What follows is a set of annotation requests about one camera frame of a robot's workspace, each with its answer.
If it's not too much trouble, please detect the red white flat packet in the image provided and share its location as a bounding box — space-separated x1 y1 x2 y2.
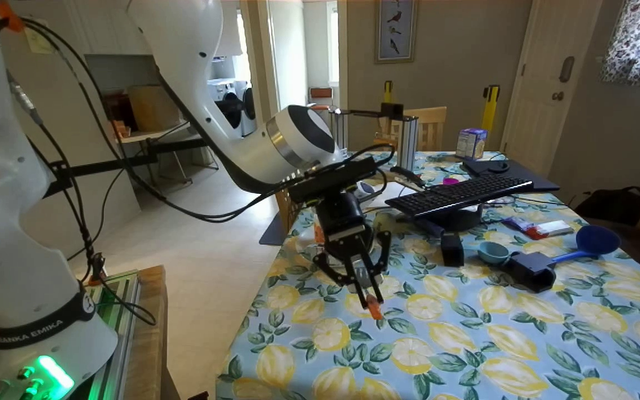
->
500 215 575 239

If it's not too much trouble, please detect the black bag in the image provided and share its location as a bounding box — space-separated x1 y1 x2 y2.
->
573 184 640 229

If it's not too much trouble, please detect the orange cable clip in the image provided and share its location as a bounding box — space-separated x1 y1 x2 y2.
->
0 0 27 34

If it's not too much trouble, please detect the brown cardboard box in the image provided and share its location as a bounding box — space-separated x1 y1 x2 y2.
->
130 84 187 137

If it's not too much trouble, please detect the small black box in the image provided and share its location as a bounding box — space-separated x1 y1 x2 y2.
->
441 230 470 269

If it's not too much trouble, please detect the yellow black pole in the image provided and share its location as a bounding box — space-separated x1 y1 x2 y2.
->
380 75 399 107
480 82 502 137

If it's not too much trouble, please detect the framed bird picture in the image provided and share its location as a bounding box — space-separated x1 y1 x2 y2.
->
374 0 419 65

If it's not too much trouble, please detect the blue plastic ladle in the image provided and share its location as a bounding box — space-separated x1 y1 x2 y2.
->
549 224 623 267

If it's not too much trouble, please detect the white paper sheet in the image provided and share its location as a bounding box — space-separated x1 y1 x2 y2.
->
356 177 416 218

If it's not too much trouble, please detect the wooden side table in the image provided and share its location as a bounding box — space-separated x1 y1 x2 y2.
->
115 264 182 400

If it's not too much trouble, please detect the grey metal stand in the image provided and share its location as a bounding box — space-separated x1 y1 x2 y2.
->
329 99 426 174

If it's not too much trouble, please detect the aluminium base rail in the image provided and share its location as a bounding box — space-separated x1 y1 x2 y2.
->
73 272 145 400

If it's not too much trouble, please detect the lemon print tablecloth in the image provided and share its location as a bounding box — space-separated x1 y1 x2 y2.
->
215 149 640 400

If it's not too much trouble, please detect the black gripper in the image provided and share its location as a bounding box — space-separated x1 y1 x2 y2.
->
311 186 396 307

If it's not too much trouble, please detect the black computer keyboard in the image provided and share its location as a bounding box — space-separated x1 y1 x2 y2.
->
384 174 536 223

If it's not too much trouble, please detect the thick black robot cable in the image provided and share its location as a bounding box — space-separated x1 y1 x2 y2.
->
4 17 400 224

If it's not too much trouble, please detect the white blue plastic jar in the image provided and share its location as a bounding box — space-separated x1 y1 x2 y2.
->
456 126 489 162

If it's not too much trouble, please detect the black keyboard stand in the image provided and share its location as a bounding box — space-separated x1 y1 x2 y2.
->
412 205 486 234

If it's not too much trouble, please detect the black box with cable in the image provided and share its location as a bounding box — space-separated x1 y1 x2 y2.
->
506 252 560 294

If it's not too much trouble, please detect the white door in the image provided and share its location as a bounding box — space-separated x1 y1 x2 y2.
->
499 0 605 184

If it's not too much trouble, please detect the dark closed laptop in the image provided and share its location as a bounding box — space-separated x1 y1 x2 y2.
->
460 154 562 195

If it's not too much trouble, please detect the black camera boom pole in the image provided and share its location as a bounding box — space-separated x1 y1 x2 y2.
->
43 134 223 195

